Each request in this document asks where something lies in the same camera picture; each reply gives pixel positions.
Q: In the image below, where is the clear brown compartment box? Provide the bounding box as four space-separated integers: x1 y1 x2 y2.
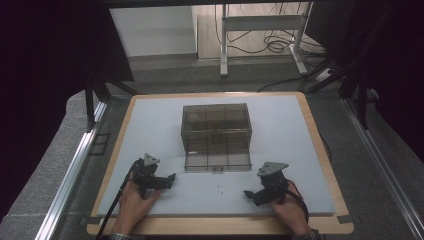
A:
180 102 253 173

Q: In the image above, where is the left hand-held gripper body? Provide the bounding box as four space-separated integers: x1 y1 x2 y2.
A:
131 152 170 200

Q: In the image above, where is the dark curtain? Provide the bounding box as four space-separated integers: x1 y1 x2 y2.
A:
304 0 424 164
0 0 135 221

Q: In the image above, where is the black tape rectangle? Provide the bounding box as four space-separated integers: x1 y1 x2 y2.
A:
89 132 111 156

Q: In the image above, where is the grey felt padding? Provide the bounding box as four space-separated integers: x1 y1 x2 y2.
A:
0 89 101 240

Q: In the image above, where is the person's right hand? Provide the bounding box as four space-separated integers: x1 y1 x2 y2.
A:
269 183 312 236

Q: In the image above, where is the white foam mat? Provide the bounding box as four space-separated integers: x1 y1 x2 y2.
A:
96 94 336 218

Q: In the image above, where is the grey tape piece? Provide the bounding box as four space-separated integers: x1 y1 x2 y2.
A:
336 214 355 225
79 216 102 226

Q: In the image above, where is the black metal stand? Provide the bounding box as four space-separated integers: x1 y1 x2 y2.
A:
298 46 372 131
83 73 143 133

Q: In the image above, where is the white metal desk frame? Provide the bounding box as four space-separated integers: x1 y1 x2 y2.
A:
219 2 314 78

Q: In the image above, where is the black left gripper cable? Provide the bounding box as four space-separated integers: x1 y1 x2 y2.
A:
95 159 141 240

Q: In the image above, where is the aluminium rail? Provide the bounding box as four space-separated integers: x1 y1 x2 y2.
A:
342 97 424 232
34 100 108 240

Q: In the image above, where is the white wall panel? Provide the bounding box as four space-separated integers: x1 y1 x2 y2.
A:
109 5 198 58

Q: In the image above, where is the white board with wooden frame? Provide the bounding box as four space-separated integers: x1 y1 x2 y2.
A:
86 91 355 236

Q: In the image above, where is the tangle of black floor cables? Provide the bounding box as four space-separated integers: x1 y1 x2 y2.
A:
214 3 329 58

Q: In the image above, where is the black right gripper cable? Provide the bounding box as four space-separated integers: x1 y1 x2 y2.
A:
285 188 310 224

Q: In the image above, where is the white power strip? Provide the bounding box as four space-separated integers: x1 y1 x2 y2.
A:
314 67 333 83

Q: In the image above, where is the person's left hand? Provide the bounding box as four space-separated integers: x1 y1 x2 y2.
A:
111 181 162 236

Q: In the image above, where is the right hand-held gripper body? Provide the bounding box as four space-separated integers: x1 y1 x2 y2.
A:
255 161 290 205

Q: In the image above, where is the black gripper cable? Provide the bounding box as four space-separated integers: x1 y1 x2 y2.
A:
95 159 141 240
285 188 310 224

